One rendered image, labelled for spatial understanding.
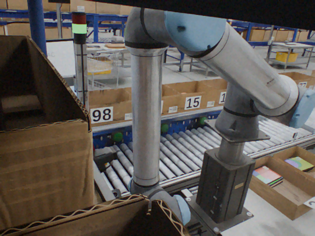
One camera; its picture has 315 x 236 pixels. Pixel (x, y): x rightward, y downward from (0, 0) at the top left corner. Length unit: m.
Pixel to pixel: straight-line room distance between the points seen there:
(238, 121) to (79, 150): 0.97
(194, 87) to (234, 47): 1.92
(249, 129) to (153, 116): 0.52
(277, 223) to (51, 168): 1.39
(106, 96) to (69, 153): 1.94
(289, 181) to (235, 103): 0.87
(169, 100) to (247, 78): 1.36
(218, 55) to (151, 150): 0.34
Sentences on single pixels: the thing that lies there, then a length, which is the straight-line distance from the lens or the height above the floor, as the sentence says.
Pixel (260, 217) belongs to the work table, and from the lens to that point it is 1.51.
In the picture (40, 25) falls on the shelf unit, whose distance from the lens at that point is 0.58.
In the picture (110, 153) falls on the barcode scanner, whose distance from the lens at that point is 1.17.
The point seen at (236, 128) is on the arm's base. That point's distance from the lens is 1.12.
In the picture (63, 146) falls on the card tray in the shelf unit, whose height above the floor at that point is 1.62.
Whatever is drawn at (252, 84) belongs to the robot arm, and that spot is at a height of 1.53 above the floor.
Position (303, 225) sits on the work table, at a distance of 1.58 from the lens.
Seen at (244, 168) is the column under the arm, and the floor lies 1.06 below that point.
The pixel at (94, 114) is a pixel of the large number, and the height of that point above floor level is 0.98.
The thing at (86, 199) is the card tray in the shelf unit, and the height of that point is 1.57.
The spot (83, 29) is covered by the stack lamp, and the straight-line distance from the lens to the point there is 1.02.
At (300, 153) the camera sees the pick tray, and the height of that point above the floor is 0.81.
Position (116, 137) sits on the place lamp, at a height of 0.81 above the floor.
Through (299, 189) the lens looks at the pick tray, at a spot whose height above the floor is 0.76.
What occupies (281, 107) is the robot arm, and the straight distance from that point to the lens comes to 0.95.
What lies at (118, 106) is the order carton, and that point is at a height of 1.02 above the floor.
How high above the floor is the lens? 1.71
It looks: 24 degrees down
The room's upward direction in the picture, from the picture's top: 5 degrees clockwise
